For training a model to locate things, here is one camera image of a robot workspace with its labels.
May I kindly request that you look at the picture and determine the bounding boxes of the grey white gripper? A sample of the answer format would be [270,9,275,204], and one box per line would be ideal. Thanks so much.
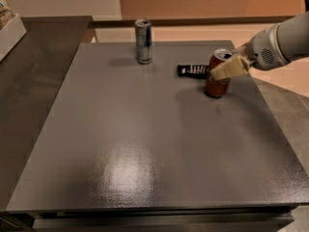
[210,24,290,81]

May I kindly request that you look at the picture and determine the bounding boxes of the red coke can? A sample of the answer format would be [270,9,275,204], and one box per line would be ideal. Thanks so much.
[205,49,233,98]

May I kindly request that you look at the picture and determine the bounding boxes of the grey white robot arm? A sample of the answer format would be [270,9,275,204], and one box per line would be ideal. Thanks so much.
[210,12,309,80]

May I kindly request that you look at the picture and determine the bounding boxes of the black rxbar chocolate bar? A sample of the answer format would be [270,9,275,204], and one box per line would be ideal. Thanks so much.
[177,64,209,79]

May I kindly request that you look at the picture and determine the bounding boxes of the silver blue energy drink can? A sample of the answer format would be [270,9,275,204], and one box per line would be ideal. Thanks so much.
[134,19,152,64]

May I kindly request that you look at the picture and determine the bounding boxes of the dark side counter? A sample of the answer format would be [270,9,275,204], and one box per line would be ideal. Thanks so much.
[0,15,92,213]

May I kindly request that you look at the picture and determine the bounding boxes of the white box on counter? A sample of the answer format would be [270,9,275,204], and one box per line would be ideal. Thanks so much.
[0,14,26,62]

